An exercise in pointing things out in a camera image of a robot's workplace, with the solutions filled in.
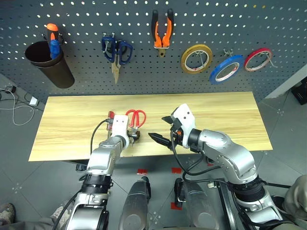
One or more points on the small black plug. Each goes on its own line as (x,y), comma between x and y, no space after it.
(12,89)

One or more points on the metal pegboard hook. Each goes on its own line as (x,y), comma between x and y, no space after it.
(202,58)
(271,61)
(227,52)
(111,38)

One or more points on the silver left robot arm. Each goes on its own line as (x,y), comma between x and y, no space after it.
(100,155)

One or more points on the blue tape roll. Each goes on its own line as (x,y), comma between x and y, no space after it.
(214,73)

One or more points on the grey perforated metal pegboard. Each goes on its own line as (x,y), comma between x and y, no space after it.
(148,79)

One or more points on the black cylindrical tool cup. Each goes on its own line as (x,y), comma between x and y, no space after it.
(56,72)

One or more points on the grey power adapter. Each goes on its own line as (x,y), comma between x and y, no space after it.
(34,101)

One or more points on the yellow tape roll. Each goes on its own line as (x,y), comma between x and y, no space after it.
(185,57)

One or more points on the person in grey clothing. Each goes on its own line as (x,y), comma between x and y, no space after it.
(297,198)

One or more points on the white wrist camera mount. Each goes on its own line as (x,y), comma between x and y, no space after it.
(120,124)
(185,117)

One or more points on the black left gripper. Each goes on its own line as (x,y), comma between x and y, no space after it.
(129,137)

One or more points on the orange and black pliers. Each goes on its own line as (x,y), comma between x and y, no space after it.
(158,39)

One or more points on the red tape roll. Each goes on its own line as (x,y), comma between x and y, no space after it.
(249,57)

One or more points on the dark rounded robot leg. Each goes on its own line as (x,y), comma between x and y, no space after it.
(196,206)
(134,206)

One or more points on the camouflage shoe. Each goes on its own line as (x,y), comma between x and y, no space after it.
(6,213)

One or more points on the black box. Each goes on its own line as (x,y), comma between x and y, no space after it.
(301,92)

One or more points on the black metal frame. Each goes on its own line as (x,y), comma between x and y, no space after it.
(226,206)

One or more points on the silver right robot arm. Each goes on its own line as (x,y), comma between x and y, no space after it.
(227,153)

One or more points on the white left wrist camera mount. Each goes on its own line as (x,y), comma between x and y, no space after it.
(120,124)

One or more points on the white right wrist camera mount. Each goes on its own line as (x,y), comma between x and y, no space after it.
(185,117)

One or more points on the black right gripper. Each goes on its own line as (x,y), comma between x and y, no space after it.
(177,134)

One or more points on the orange and black screwdriver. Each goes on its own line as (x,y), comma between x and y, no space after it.
(52,30)

